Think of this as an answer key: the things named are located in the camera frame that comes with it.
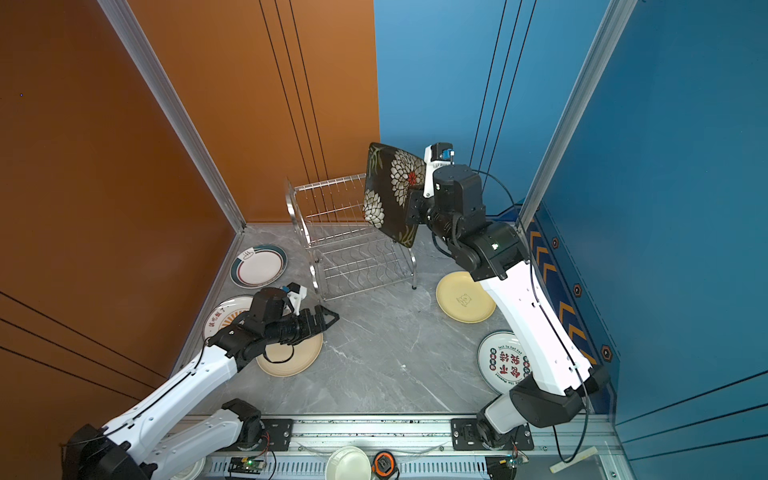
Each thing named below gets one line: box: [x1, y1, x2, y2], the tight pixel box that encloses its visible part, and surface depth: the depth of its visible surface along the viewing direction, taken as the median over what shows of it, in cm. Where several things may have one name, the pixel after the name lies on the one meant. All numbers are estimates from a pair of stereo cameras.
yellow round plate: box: [436, 271, 497, 323], surface depth 99 cm
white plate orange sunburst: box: [203, 295, 254, 343], surface depth 96 cm
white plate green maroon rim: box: [230, 244, 288, 289], surface depth 108 cm
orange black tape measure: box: [372, 450, 397, 478], surface depth 68 cm
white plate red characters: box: [477, 330, 532, 395], surface depth 86 cm
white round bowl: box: [325, 445, 372, 480], surface depth 70 cm
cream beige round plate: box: [256, 333, 324, 378], surface depth 82 cm
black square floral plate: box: [362, 142, 426, 248], surface depth 66 cm
